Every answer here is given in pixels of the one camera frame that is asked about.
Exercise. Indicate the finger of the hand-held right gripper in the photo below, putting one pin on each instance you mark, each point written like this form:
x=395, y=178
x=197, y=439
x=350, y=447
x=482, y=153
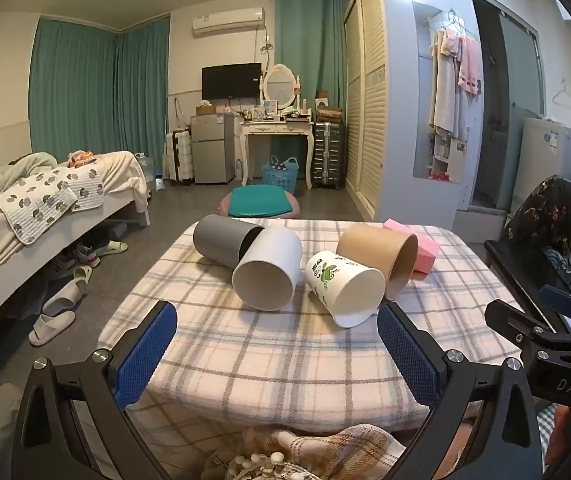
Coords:
x=560, y=300
x=510, y=317

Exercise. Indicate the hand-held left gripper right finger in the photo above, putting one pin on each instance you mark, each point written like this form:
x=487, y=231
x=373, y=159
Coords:
x=410, y=360

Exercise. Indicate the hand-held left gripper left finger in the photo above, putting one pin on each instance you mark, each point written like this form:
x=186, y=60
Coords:
x=148, y=355

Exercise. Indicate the white paper cup green print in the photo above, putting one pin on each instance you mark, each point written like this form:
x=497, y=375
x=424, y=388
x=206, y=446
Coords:
x=360, y=292

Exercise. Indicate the brown cardboard cup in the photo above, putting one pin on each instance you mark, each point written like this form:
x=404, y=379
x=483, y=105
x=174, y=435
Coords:
x=365, y=245

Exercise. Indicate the grey cup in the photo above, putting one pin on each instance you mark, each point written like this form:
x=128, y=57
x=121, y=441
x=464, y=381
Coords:
x=218, y=240

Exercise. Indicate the black chair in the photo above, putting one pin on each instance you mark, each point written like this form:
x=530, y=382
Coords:
x=510, y=267

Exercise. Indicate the floral dark cloth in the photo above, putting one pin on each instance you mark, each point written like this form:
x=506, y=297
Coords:
x=560, y=230

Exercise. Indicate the white slipper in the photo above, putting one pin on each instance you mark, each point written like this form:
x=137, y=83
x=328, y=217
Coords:
x=65, y=297
x=52, y=327

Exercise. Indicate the green slipper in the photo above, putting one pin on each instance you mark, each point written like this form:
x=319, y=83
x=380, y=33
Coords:
x=112, y=248
x=82, y=274

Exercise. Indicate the pink box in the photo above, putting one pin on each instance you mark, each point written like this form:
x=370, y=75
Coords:
x=426, y=255

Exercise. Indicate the sneaker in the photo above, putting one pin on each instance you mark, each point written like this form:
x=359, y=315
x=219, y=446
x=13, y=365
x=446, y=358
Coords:
x=87, y=256

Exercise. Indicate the plaid tablecloth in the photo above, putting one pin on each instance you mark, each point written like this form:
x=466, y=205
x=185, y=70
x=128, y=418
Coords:
x=265, y=355

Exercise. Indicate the white washing machine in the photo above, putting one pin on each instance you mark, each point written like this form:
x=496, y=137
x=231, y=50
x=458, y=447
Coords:
x=550, y=160

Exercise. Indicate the white bed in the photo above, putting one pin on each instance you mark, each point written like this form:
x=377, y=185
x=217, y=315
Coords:
x=115, y=180

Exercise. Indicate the clear water jug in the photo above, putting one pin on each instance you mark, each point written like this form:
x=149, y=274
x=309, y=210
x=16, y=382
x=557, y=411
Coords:
x=145, y=170

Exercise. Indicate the leaf print quilt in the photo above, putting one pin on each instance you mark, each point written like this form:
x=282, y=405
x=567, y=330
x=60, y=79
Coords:
x=40, y=200

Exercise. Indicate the white suitcase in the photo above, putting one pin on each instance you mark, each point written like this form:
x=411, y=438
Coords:
x=179, y=157

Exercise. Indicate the orange cloth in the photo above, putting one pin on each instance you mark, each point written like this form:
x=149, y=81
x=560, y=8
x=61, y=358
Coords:
x=81, y=157

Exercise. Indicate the grey mini fridge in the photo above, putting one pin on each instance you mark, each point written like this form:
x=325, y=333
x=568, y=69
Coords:
x=213, y=147

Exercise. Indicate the dark ribbed suitcase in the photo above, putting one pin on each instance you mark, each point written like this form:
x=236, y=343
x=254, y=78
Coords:
x=328, y=155

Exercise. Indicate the blue laundry basket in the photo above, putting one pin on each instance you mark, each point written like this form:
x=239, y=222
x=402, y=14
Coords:
x=280, y=175

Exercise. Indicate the white hanging robe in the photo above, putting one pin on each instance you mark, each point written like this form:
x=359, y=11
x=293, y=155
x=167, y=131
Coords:
x=445, y=95

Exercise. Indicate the pink hanging towel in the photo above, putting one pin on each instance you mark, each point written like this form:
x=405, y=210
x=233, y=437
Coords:
x=470, y=67

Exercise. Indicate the white dressing table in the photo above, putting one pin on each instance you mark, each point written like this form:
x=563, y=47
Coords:
x=275, y=129

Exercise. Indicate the white louvred wardrobe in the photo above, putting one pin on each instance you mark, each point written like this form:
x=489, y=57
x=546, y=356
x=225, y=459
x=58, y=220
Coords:
x=368, y=100

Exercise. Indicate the brown boxes stack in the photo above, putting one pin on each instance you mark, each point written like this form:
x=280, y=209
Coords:
x=329, y=107

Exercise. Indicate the wide green curtain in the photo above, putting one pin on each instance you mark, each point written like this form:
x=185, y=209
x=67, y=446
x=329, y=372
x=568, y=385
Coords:
x=90, y=90

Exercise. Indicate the black television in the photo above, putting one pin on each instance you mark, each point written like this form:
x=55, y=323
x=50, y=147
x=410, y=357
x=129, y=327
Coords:
x=230, y=80

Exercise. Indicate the oval white mirror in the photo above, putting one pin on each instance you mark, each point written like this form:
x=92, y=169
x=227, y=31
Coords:
x=280, y=82

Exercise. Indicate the narrow green curtain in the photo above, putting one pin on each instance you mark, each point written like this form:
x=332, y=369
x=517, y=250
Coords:
x=305, y=50

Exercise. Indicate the white air conditioner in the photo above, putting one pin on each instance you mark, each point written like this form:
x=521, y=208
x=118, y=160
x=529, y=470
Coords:
x=228, y=21

